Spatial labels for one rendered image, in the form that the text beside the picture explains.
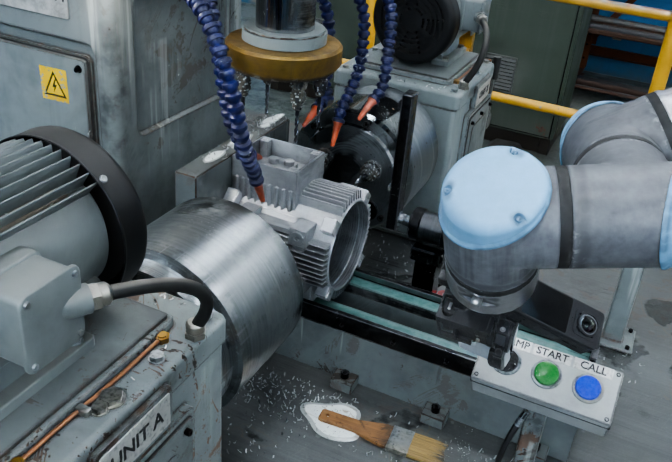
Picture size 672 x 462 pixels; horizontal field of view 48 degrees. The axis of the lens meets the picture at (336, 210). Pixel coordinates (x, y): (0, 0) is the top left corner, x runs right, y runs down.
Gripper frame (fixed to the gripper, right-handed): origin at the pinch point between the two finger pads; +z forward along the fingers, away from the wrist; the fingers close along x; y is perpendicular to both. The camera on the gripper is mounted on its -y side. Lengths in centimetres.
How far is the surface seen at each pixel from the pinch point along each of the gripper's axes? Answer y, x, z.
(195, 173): 52, -12, 0
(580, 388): -9.2, 0.5, 1.3
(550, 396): -6.2, 2.4, 2.1
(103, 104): 66, -13, -10
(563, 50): 43, -255, 219
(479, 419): 3.6, 0.0, 30.9
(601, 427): -12.6, 3.4, 3.7
